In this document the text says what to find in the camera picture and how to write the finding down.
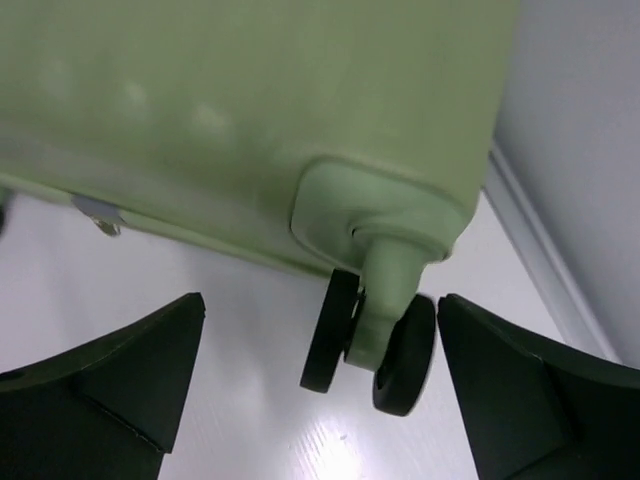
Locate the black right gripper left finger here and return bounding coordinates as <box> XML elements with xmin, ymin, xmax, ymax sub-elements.
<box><xmin>1</xmin><ymin>293</ymin><xmax>205</xmax><ymax>479</ymax></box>

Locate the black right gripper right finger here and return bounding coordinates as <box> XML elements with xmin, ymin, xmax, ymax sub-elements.
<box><xmin>438</xmin><ymin>295</ymin><xmax>639</xmax><ymax>479</ymax></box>

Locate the green hard-shell suitcase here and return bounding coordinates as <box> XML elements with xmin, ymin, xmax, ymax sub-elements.
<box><xmin>1</xmin><ymin>1</ymin><xmax>519</xmax><ymax>417</ymax></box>

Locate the aluminium table frame rail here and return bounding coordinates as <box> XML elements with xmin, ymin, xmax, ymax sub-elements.
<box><xmin>484</xmin><ymin>143</ymin><xmax>621</xmax><ymax>363</ymax></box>

